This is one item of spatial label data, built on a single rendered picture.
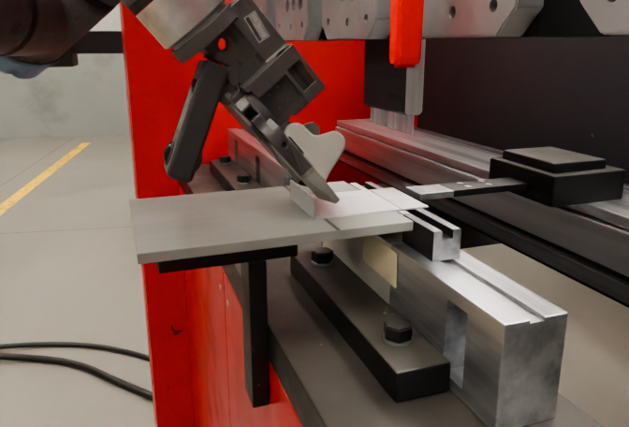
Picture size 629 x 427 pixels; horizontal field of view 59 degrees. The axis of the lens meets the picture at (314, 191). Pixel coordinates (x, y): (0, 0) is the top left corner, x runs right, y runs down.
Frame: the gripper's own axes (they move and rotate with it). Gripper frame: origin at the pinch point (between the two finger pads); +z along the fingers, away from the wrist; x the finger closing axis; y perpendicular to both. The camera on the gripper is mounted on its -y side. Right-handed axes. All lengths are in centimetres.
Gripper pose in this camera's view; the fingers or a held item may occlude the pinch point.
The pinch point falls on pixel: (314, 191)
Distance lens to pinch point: 59.5
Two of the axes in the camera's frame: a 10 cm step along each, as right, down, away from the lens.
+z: 6.1, 6.8, 4.1
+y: 7.2, -6.9, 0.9
